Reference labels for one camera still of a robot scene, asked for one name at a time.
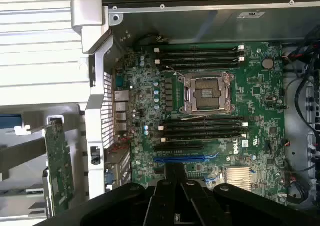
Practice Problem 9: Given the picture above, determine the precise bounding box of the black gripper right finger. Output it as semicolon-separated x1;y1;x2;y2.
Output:
176;162;320;226

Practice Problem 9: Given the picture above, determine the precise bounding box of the green motherboard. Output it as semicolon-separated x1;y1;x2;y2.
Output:
112;41;288;199

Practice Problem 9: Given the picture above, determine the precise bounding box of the blue slot cover clip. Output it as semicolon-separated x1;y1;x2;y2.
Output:
105;169;114;188

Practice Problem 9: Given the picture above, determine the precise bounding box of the metal port stack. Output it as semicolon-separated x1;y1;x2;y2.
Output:
113;89;131;133

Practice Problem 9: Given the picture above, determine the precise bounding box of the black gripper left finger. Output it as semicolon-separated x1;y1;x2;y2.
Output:
34;162;179;226

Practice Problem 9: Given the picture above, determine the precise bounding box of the black case latch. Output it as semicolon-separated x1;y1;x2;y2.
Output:
89;145;101;165

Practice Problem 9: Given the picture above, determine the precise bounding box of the black RAM slot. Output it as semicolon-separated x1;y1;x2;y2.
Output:
159;51;241;57
154;57;246;63
164;117;245;123
158;122;249;130
164;129;245;135
159;63;241;69
161;134;248;143
154;45;245;52

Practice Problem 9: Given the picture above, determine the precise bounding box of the thin metal locking lever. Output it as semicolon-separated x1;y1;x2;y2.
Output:
181;114;220;121
165;66;187;78

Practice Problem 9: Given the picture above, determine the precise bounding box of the long black expansion slot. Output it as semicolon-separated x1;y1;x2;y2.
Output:
153;145;205;152

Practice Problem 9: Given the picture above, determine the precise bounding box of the grey parts rack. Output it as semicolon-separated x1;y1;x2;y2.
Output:
0;105;88;223

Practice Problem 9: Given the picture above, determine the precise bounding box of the white case sticker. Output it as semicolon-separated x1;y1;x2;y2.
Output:
236;10;266;19

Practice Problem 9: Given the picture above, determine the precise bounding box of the silver socket cover frame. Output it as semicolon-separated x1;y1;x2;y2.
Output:
183;74;232;113

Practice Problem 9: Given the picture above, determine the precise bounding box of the silver finned heatsink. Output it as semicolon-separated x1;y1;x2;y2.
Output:
225;166;252;192

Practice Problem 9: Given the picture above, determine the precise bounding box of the green black graphics card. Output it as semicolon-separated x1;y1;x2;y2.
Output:
41;119;75;218

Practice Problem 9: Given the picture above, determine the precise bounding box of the blue expansion slot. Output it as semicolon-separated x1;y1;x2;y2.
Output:
153;155;211;163

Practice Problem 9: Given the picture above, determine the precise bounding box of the CPU socket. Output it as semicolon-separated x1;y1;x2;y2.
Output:
177;71;236;116

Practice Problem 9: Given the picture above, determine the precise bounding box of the open grey PC case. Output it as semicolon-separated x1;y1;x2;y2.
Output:
70;0;320;226

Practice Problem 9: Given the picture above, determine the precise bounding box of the black cable bundle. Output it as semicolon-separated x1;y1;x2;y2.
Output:
281;27;320;206

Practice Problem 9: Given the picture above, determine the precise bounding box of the silver coin battery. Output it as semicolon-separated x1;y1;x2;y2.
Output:
261;57;275;69

